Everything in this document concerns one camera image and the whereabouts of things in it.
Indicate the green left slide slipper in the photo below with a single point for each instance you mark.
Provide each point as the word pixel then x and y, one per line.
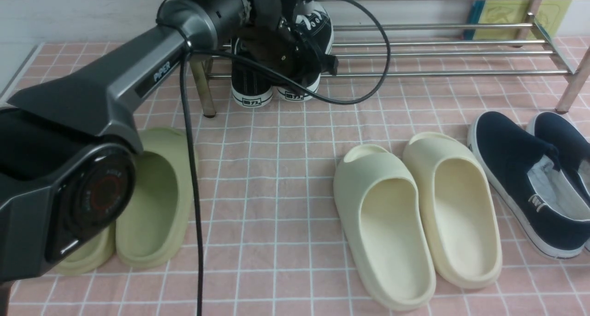
pixel 91 255

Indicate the navy left slip-on shoe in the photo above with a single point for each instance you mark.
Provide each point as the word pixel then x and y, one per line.
pixel 499 144

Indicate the navy right slip-on shoe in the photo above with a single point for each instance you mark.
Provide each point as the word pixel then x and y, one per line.
pixel 556 168

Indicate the teal yellow book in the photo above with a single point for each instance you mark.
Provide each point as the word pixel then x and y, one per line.
pixel 550 15

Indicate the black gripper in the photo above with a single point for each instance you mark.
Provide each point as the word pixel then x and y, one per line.
pixel 279 37

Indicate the green slide slipper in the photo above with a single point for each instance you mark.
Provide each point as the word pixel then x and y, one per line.
pixel 91 255
pixel 152 228

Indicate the cream right slide slipper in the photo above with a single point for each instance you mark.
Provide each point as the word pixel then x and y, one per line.
pixel 456 210

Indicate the green right slide slipper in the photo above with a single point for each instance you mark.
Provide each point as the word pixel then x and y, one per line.
pixel 152 228

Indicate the navy slip-on shoe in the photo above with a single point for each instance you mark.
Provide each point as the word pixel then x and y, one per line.
pixel 499 144
pixel 556 168

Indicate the silver metal shoe rack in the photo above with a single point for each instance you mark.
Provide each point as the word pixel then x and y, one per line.
pixel 532 40

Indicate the cream left slide slipper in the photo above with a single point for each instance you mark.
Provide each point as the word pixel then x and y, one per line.
pixel 378 203

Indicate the black canvas sneaker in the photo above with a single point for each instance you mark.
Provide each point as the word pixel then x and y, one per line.
pixel 318 23
pixel 249 88

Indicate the cream slide slipper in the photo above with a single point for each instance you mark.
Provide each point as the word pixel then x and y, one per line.
pixel 378 203
pixel 456 210

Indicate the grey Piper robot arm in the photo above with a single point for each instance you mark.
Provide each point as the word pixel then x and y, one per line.
pixel 68 145

